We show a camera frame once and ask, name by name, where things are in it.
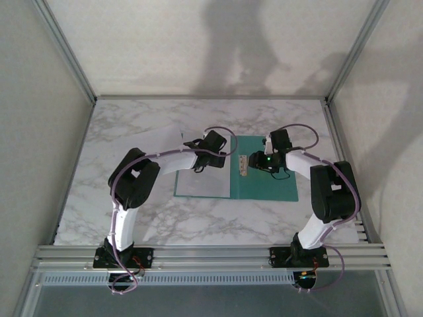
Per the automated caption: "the white file sheet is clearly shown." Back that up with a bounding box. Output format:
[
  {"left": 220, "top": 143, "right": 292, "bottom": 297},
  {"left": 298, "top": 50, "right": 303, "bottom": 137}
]
[{"left": 174, "top": 133, "right": 231, "bottom": 198}]

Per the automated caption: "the green paper folder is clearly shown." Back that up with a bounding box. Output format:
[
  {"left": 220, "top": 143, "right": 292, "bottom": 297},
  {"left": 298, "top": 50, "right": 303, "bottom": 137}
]
[{"left": 173, "top": 133, "right": 299, "bottom": 203}]

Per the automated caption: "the metal folder fastener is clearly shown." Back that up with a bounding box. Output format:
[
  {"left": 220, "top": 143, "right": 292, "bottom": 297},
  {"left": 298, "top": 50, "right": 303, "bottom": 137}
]
[{"left": 237, "top": 153, "right": 249, "bottom": 178}]

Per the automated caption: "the LED circuit board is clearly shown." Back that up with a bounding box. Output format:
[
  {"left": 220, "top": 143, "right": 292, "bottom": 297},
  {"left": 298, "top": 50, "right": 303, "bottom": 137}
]
[
  {"left": 293, "top": 270, "right": 319, "bottom": 289},
  {"left": 108, "top": 271, "right": 146, "bottom": 285}
]

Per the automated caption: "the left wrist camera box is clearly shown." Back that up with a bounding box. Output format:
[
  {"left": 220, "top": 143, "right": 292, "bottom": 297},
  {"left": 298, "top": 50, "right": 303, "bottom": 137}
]
[{"left": 201, "top": 129, "right": 229, "bottom": 154}]

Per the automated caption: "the aluminium back rail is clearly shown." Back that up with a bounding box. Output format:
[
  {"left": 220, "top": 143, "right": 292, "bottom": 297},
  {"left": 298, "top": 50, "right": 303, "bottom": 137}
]
[{"left": 94, "top": 94, "right": 330, "bottom": 101}]

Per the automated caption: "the aluminium side rail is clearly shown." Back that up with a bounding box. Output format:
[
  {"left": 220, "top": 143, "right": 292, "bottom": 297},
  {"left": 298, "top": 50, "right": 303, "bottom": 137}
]
[{"left": 322, "top": 100, "right": 384, "bottom": 246}]

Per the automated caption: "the aluminium front rail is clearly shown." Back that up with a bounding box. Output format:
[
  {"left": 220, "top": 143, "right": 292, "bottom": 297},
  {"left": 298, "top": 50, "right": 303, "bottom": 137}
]
[{"left": 31, "top": 243, "right": 394, "bottom": 273}]

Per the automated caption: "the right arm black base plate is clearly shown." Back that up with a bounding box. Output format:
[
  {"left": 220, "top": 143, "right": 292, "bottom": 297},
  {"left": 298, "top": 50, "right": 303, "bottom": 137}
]
[{"left": 269, "top": 246, "right": 330, "bottom": 267}]

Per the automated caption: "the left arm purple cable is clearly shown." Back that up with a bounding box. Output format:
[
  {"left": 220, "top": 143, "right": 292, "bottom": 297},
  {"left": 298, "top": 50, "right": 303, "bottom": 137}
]
[{"left": 110, "top": 126, "right": 239, "bottom": 295}]

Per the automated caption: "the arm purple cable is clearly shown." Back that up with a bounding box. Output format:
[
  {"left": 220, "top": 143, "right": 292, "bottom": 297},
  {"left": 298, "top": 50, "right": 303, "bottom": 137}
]
[
  {"left": 110, "top": 126, "right": 239, "bottom": 295},
  {"left": 269, "top": 123, "right": 361, "bottom": 295}
]

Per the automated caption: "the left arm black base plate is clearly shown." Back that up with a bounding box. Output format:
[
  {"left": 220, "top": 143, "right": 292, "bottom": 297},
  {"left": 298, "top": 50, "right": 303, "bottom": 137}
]
[{"left": 93, "top": 247, "right": 155, "bottom": 269}]

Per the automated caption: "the grey slotted cable duct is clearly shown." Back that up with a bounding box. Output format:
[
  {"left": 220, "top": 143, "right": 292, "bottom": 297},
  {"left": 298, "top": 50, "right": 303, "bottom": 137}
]
[{"left": 38, "top": 272, "right": 297, "bottom": 287}]

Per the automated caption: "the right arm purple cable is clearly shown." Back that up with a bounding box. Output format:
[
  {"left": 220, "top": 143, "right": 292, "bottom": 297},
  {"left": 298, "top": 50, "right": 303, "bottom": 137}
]
[{"left": 269, "top": 123, "right": 361, "bottom": 295}]

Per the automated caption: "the aluminium frame post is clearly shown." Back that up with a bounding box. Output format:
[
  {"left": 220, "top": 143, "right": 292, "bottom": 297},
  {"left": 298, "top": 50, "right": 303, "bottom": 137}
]
[
  {"left": 31, "top": 0, "right": 97, "bottom": 104},
  {"left": 325, "top": 0, "right": 391, "bottom": 104}
]

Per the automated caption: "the aluminium frame leg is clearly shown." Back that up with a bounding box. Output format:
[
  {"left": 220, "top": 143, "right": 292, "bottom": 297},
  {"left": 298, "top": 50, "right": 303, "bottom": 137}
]
[
  {"left": 379, "top": 270, "right": 409, "bottom": 317},
  {"left": 12, "top": 269, "right": 42, "bottom": 317}
]

